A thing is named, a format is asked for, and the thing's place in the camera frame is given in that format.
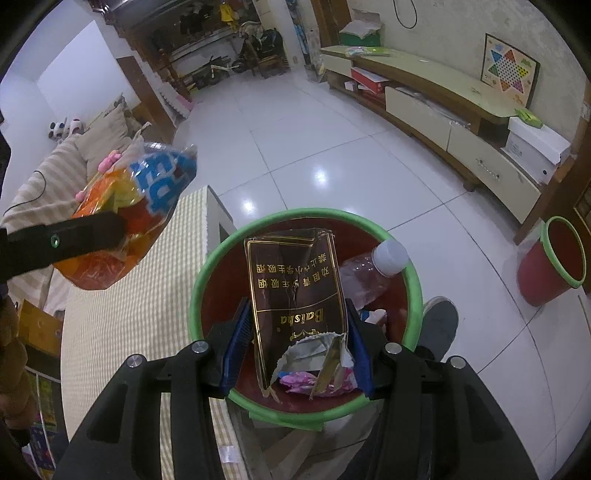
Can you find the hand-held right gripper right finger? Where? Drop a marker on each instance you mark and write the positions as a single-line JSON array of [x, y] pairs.
[[362, 364]]

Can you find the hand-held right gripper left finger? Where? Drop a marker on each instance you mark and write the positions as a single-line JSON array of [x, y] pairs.
[[235, 355]]

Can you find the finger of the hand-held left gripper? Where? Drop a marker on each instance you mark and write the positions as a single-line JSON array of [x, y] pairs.
[[87, 235]]

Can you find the large red bin green rim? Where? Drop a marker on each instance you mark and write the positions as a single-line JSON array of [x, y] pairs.
[[217, 295]]

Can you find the pink snack bag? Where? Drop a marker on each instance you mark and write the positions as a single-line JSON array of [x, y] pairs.
[[300, 381]]

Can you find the orange snack bag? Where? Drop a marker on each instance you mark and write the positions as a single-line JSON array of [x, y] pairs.
[[152, 184]]

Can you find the dark chocolate wrapper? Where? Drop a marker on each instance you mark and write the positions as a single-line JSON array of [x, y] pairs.
[[295, 286]]

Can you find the clear plastic bottle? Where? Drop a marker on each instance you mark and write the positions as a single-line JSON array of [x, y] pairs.
[[369, 272]]

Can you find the person's left forearm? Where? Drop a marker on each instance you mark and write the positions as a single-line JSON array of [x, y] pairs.
[[14, 369]]

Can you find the striped beige sofa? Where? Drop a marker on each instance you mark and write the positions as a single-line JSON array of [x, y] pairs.
[[46, 184]]

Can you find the pink toy wand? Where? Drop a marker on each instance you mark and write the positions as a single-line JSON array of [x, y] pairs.
[[108, 161]]

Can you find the grey shoe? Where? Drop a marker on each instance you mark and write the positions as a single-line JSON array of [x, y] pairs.
[[438, 323]]

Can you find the yellow checkered tablecloth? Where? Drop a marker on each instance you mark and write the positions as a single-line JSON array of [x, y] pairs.
[[152, 323]]

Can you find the white paper scrap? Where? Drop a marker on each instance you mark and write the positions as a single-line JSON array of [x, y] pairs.
[[226, 453]]

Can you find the beige pillow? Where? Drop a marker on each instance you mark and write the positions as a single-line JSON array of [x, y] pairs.
[[104, 134]]

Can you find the wooden side table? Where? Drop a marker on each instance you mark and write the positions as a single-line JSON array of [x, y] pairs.
[[39, 327]]

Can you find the white plush toy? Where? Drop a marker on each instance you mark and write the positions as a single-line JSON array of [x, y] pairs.
[[69, 127]]

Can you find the pink white foam mats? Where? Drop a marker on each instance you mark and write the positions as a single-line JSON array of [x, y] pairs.
[[175, 99]]

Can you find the rack of colourful booklets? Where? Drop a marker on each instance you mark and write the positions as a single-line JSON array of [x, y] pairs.
[[41, 415]]

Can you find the small red bin green rim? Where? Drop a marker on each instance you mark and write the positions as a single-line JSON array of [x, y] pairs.
[[540, 277]]

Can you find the white balance bike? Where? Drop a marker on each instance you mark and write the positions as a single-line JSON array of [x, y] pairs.
[[217, 71]]

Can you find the black stroller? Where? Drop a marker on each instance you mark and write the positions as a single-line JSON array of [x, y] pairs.
[[263, 46]]

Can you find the white cardboard box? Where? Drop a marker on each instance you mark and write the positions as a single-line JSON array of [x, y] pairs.
[[535, 138]]

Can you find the red flat box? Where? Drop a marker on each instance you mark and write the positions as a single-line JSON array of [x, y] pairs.
[[367, 78]]

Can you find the long television cabinet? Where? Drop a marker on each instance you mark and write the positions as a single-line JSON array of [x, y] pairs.
[[438, 78]]

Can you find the small green box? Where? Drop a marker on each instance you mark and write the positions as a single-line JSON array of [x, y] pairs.
[[528, 118]]

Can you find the green plastic packet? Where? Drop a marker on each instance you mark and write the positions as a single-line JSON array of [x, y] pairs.
[[367, 51]]

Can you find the green open box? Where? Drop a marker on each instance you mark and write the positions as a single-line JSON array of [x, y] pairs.
[[362, 37]]

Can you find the star checkers board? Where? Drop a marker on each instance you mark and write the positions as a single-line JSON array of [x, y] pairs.
[[508, 69]]

